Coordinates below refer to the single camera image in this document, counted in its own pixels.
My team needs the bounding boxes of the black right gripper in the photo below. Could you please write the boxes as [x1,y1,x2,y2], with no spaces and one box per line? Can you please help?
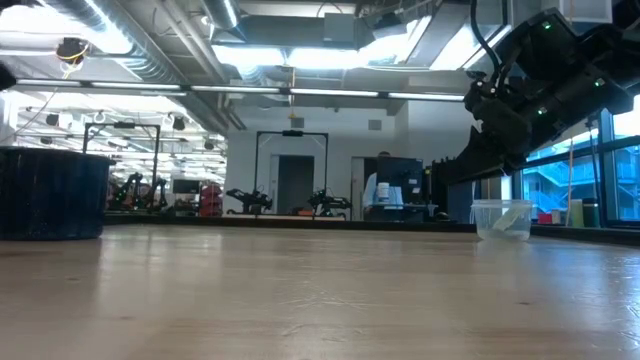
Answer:
[439,82,532,185]

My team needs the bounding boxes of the black round bin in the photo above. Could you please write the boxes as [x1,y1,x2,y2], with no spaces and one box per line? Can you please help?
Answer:
[0,146,116,242]

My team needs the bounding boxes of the black upright panel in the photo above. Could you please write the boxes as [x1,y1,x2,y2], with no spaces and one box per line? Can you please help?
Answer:
[430,158,476,222]

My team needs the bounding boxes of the clear plastic container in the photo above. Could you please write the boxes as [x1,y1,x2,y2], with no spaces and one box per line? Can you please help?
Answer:
[470,198,535,243]

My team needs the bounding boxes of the black cabinet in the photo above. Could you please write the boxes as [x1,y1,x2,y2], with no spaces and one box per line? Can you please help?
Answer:
[363,155,427,222]

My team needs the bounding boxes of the standing person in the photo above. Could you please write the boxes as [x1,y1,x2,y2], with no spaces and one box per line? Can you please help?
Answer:
[362,150,404,209]

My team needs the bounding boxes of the light green cup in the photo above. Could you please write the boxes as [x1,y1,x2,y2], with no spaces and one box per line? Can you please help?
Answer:
[569,198,586,228]

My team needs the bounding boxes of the long ceiling light bar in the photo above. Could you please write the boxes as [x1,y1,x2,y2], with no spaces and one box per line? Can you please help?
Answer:
[14,78,467,103]

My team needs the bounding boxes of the grey ceiling box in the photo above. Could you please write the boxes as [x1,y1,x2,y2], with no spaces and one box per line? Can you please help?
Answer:
[322,11,357,44]

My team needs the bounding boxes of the red stacked bins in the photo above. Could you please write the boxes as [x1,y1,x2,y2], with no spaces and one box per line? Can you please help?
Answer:
[199,183,224,218]

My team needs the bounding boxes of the black monitor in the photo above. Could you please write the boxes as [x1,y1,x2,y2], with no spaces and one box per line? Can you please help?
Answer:
[171,178,203,196]

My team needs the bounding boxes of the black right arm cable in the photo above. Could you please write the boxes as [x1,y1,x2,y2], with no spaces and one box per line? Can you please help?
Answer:
[469,0,503,84]

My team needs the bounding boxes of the black table edge rail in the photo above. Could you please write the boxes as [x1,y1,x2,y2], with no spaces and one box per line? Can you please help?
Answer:
[103,213,640,247]

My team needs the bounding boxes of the silver ceiling duct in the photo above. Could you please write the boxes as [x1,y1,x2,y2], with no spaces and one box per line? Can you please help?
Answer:
[201,0,242,31]

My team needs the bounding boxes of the black ceiling device yellow wires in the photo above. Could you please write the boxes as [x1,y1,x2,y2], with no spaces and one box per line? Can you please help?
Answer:
[54,36,92,67]

